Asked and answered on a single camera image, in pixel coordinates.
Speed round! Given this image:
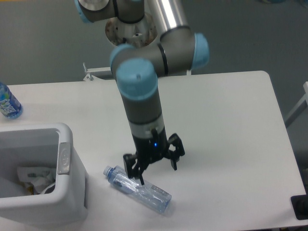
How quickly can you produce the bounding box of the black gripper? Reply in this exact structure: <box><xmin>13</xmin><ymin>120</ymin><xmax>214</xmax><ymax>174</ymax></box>
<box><xmin>123</xmin><ymin>128</ymin><xmax>185</xmax><ymax>185</ymax></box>

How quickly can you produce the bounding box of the crushed clear plastic bottle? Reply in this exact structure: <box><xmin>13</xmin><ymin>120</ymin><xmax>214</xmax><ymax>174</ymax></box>
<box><xmin>103</xmin><ymin>166</ymin><xmax>172</xmax><ymax>214</ymax></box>

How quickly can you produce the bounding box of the white paper wrapper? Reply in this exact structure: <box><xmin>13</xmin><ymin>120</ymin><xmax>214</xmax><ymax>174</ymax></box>
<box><xmin>17</xmin><ymin>167</ymin><xmax>56</xmax><ymax>193</ymax></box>

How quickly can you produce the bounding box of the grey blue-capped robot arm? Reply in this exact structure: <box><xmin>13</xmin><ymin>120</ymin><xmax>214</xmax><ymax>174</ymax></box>
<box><xmin>110</xmin><ymin>0</ymin><xmax>209</xmax><ymax>180</ymax></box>

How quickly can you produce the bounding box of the white plastic trash can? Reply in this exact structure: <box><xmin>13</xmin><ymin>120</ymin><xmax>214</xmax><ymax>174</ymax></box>
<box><xmin>0</xmin><ymin>123</ymin><xmax>88</xmax><ymax>225</ymax></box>

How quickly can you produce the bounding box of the trash inside the can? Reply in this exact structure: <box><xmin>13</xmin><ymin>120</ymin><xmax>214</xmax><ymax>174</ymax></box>
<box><xmin>21</xmin><ymin>182</ymin><xmax>40</xmax><ymax>195</ymax></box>

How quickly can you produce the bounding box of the blue labelled water bottle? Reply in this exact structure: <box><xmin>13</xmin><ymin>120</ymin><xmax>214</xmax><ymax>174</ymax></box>
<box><xmin>0</xmin><ymin>82</ymin><xmax>23</xmax><ymax>119</ymax></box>

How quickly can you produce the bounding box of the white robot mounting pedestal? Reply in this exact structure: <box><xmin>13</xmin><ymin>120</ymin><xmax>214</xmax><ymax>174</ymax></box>
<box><xmin>105</xmin><ymin>13</ymin><xmax>158</xmax><ymax>48</ymax></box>

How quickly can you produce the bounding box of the white frame at right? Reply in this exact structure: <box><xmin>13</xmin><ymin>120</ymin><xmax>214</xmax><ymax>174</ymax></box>
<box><xmin>284</xmin><ymin>81</ymin><xmax>308</xmax><ymax>128</ymax></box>

